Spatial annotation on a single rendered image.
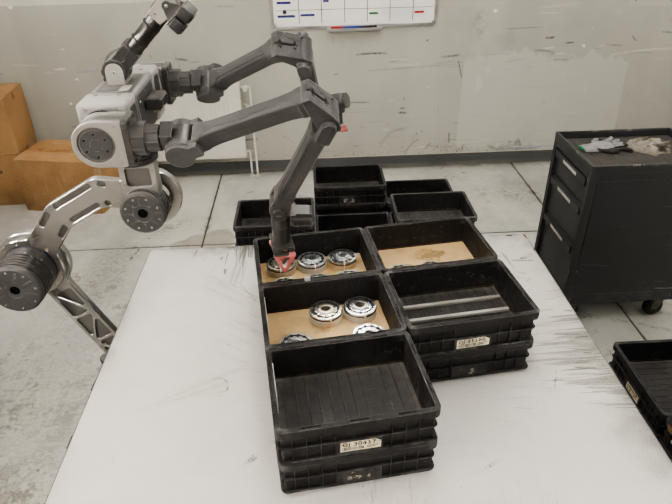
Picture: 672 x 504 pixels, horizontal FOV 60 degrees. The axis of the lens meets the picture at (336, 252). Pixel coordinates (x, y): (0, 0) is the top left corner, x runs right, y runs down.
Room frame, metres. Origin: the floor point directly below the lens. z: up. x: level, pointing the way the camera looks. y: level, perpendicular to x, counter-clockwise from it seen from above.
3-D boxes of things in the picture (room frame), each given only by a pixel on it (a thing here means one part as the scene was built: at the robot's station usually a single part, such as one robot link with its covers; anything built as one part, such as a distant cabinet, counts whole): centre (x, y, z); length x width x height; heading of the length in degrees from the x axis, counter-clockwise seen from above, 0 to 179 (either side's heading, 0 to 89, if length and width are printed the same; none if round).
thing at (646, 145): (2.70, -1.56, 0.88); 0.29 x 0.22 x 0.03; 92
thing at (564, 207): (2.65, -1.45, 0.45); 0.60 x 0.45 x 0.90; 92
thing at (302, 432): (1.09, -0.02, 0.92); 0.40 x 0.30 x 0.02; 99
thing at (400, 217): (2.66, -0.50, 0.37); 0.40 x 0.30 x 0.45; 92
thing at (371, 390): (1.09, -0.02, 0.87); 0.40 x 0.30 x 0.11; 99
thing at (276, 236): (1.60, 0.17, 1.06); 0.10 x 0.07 x 0.07; 15
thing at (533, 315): (1.45, -0.37, 0.92); 0.40 x 0.30 x 0.02; 99
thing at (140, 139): (1.43, 0.48, 1.45); 0.09 x 0.08 x 0.12; 2
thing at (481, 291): (1.45, -0.37, 0.87); 0.40 x 0.30 x 0.11; 99
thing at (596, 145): (2.72, -1.33, 0.88); 0.25 x 0.19 x 0.03; 92
